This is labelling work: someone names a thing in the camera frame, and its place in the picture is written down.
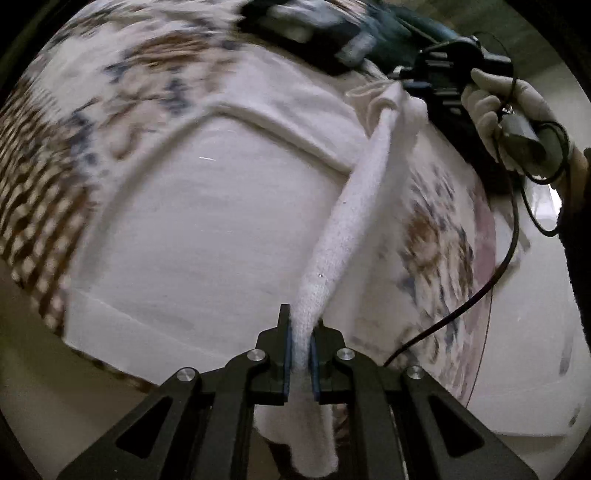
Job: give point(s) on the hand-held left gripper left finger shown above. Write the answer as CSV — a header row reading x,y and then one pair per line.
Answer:
x,y
287,364

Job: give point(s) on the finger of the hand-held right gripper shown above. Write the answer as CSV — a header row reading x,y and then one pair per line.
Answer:
x,y
406,76

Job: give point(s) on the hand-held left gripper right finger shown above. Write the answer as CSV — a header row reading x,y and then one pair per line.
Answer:
x,y
314,369

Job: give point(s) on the white terry towel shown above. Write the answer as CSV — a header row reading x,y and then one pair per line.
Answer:
x,y
341,230

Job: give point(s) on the person's right forearm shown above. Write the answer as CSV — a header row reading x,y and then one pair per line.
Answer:
x,y
577,240

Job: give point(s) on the person's right hand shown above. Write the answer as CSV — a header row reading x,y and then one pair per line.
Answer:
x,y
531,101

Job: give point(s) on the dark teal cloth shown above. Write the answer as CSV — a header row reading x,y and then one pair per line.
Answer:
x,y
332,27

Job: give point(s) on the grey adapter box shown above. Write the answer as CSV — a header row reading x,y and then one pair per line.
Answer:
x,y
519,134

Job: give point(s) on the large white garment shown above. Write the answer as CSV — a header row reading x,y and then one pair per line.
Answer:
x,y
207,230

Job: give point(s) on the printed patterned tablecloth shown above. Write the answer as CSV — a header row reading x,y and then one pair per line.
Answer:
x,y
41,184

